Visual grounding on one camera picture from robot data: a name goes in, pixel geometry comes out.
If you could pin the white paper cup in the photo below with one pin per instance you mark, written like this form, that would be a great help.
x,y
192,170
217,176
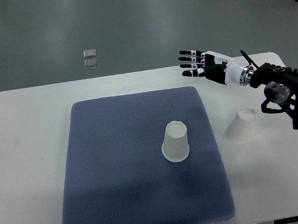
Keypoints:
x,y
241,127
175,147

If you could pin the black table control panel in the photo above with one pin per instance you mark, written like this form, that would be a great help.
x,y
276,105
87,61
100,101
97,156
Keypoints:
x,y
286,220

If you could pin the blue-grey fabric mat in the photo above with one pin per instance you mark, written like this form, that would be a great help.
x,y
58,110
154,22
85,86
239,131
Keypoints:
x,y
116,172

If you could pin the white paper cup on mat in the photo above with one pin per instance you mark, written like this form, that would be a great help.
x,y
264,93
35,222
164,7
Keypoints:
x,y
175,147

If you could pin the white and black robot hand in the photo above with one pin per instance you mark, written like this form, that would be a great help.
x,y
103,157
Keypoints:
x,y
215,67

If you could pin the upper metal floor plate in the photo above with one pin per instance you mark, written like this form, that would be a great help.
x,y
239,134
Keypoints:
x,y
89,53

